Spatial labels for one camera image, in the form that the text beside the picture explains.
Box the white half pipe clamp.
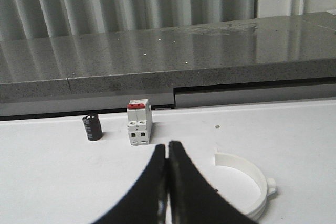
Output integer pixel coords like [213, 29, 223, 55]
[214, 149, 277, 221]

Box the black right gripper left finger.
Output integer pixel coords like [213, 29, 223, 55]
[95, 144, 168, 223]

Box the black cylindrical capacitor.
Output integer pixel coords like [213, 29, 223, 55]
[82, 114, 103, 141]

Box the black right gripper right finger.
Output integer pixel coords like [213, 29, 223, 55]
[168, 141, 255, 223]

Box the grey stone countertop ledge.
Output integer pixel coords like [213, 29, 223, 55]
[1, 12, 335, 103]

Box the white circuit breaker red switch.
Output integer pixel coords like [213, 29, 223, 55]
[127, 99, 153, 145]

